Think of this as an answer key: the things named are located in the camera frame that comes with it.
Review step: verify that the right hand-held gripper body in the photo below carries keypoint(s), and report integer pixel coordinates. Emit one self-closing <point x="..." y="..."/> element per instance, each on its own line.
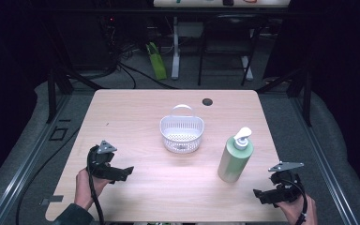
<point x="286" y="184"/>

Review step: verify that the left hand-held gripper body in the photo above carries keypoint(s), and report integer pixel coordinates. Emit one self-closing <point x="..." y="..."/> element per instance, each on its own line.
<point x="101" y="162"/>

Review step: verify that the person's right hand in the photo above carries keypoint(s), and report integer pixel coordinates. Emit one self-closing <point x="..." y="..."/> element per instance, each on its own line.
<point x="296" y="212"/>

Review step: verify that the person's left hand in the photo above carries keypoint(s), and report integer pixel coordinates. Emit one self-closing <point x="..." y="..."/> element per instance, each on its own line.
<point x="86" y="187"/>

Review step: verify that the green pump bottle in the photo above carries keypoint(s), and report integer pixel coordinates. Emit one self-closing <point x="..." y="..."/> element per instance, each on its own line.
<point x="235" y="157"/>

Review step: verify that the black tape square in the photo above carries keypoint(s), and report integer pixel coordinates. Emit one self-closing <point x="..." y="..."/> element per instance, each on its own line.
<point x="58" y="134"/>

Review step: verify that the grey tape strip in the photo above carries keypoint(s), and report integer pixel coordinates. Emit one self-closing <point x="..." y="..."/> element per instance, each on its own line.
<point x="51" y="200"/>

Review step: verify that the white plastic basket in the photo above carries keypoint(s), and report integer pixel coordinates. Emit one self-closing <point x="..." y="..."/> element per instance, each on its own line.
<point x="182" y="131"/>

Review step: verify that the black metal stand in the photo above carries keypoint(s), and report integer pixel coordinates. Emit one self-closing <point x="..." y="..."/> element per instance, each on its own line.
<point x="52" y="93"/>
<point x="306" y="97"/>

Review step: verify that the green bag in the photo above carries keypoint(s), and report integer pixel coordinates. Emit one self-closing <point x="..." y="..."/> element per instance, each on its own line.
<point x="157" y="61"/>

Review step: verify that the white desk leg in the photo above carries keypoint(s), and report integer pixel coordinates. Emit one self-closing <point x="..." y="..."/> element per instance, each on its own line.
<point x="175" y="50"/>

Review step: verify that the black chair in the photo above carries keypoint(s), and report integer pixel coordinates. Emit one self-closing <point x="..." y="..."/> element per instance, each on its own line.
<point x="228" y="34"/>

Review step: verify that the light background desk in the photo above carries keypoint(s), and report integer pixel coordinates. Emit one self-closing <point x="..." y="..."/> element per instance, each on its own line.
<point x="218" y="3"/>

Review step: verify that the metal floor rail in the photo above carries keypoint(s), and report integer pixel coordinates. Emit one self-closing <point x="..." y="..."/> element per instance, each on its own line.
<point x="322" y="162"/>
<point x="22" y="168"/>

